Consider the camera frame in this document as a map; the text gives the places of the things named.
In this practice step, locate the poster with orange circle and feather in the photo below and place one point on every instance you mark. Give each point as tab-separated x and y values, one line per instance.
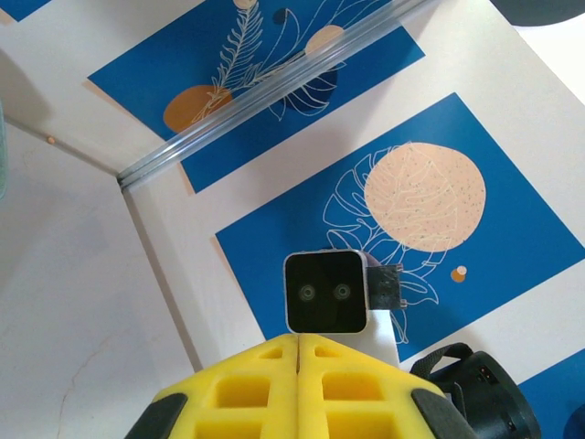
183	68

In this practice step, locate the aluminium frame post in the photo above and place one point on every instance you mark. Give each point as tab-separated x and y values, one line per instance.
256	96

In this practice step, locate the blue poster with leaf outlines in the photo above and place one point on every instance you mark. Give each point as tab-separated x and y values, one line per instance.
27	7

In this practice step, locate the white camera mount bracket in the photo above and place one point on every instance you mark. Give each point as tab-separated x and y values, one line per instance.
381	334

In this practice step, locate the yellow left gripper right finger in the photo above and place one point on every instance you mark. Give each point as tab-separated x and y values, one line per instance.
356	402

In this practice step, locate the blue leaf-pattern placemat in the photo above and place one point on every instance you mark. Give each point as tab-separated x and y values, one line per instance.
503	256

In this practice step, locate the dark grey rounded object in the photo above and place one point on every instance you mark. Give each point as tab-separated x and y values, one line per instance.
544	9

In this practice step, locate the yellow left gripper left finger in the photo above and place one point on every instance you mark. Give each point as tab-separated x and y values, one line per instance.
237	398

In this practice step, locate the blue poster with dark leaf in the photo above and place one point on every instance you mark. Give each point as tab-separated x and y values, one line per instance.
365	78

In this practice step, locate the black square camera box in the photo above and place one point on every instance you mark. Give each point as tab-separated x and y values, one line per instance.
325	292

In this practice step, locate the blue poster with white flower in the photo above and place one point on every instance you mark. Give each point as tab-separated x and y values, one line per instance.
557	388

